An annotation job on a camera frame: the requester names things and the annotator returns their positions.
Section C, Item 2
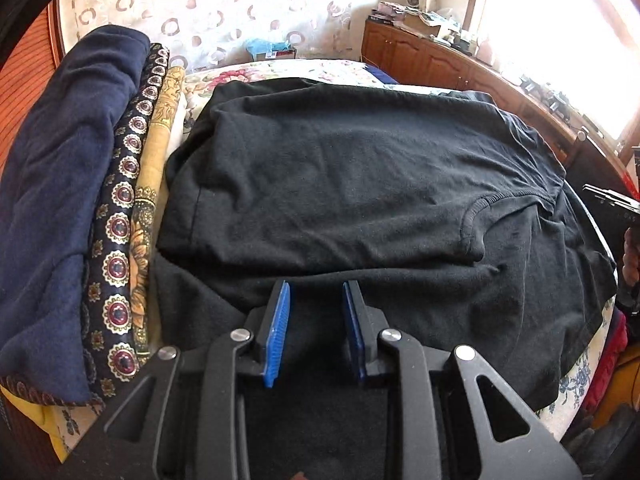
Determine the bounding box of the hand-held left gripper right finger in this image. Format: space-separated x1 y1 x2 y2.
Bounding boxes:
341 280 584 480

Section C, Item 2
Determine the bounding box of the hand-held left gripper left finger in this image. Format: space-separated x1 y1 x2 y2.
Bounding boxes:
65 279 293 480

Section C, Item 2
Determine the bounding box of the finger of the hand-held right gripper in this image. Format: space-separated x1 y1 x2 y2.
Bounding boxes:
581 184 640 222

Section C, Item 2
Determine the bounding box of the black printed t-shirt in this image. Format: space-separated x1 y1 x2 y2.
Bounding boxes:
152 76 619 479

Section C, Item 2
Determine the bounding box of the red cloth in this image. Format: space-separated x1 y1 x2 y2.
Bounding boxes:
581 309 629 412

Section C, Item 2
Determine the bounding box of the wooden framed window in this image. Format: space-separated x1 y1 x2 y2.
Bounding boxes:
464 0 640 147

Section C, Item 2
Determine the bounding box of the tan patterned cloth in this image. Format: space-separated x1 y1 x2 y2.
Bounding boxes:
127 64 187 363

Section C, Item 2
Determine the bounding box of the long wooden cabinet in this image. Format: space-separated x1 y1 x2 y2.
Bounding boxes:
361 16 640 188

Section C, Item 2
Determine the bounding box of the yellow plush toy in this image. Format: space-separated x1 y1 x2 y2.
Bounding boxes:
7 387 73 463

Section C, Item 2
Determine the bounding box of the navy blanket with medallion lining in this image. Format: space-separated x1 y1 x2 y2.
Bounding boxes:
0 25 172 407

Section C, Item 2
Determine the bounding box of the dark blue bed sheet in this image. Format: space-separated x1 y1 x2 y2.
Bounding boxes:
364 61 401 86

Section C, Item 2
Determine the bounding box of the open cardboard box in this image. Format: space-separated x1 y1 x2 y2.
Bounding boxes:
401 9 445 29

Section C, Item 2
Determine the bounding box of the pink floral quilt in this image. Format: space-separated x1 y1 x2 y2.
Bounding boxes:
177 57 403 128

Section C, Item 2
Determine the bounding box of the small cardboard box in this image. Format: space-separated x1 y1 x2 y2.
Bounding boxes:
252 46 299 61

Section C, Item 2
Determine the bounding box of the pile of folded fabrics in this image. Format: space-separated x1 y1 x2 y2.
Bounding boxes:
372 1 427 24

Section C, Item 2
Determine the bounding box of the sheer circle patterned curtain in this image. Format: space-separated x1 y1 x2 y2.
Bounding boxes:
64 0 387 75

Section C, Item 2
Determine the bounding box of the wooden louvered wardrobe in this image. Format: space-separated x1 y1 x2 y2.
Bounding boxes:
0 0 67 176

